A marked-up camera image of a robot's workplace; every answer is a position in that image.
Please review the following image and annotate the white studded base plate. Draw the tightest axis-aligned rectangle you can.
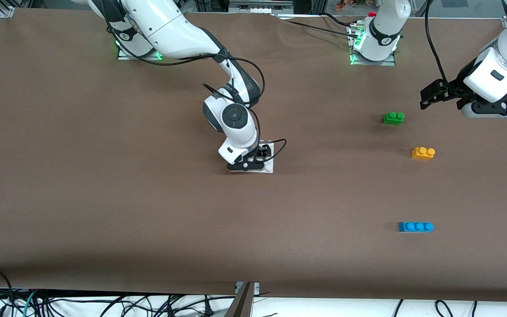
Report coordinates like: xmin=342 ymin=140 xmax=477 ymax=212
xmin=229 ymin=141 xmax=276 ymax=173

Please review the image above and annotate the yellow two-stud block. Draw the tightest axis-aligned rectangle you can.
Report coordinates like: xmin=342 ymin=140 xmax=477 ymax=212
xmin=411 ymin=147 xmax=436 ymax=161

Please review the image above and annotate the green two-stud block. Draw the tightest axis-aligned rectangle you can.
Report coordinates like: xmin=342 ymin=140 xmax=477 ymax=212
xmin=382 ymin=111 xmax=405 ymax=125

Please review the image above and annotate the blue three-stud block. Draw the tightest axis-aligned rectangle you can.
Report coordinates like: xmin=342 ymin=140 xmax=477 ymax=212
xmin=398 ymin=221 xmax=434 ymax=233

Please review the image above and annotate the brown paper table cover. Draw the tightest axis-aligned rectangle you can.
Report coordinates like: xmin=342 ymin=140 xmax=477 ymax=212
xmin=0 ymin=8 xmax=507 ymax=302

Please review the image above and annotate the colourful object pile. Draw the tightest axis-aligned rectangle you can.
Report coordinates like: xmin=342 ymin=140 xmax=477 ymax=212
xmin=335 ymin=0 xmax=369 ymax=11

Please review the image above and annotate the grey equipment box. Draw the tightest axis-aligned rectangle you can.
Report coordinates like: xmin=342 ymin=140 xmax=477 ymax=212
xmin=228 ymin=0 xmax=294 ymax=15

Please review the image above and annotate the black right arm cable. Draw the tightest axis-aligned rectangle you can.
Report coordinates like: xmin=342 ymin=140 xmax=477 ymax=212
xmin=102 ymin=0 xmax=287 ymax=162

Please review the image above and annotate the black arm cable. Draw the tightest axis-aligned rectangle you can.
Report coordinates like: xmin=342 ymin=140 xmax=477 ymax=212
xmin=424 ymin=0 xmax=448 ymax=86
xmin=102 ymin=0 xmax=287 ymax=162

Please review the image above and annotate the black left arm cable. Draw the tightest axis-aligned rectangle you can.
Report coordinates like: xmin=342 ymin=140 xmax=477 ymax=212
xmin=424 ymin=0 xmax=448 ymax=86

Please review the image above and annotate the thin black base cable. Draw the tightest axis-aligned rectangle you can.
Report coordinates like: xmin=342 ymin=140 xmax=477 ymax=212
xmin=320 ymin=11 xmax=362 ymax=28
xmin=276 ymin=15 xmax=354 ymax=36

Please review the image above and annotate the small metal bracket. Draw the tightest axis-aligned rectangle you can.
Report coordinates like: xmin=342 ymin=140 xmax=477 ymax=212
xmin=235 ymin=281 xmax=261 ymax=295

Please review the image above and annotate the dark metal post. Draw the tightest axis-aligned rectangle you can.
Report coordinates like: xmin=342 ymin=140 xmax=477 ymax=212
xmin=224 ymin=282 xmax=255 ymax=317

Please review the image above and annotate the teal cable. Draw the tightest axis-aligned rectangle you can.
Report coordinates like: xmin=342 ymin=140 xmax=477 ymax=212
xmin=14 ymin=289 xmax=38 ymax=317

